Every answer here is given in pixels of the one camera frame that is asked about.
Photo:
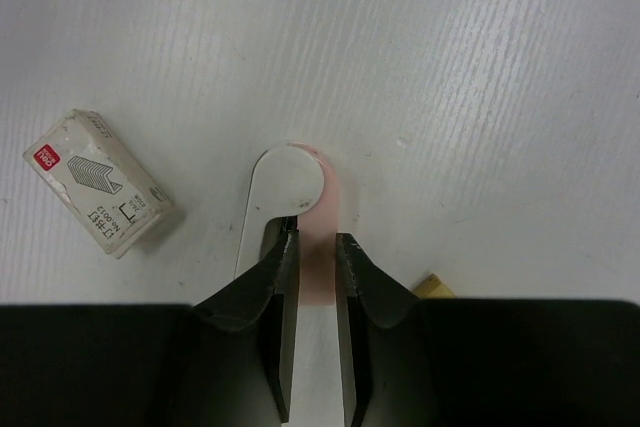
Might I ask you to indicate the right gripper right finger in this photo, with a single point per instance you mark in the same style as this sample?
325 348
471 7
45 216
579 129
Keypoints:
377 344

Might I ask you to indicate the tan eraser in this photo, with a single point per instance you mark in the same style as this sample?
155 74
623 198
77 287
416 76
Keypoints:
433 287

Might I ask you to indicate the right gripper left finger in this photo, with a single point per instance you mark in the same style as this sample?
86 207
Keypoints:
244 341

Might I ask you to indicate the pink white stapler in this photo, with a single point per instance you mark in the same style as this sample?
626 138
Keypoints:
295 180

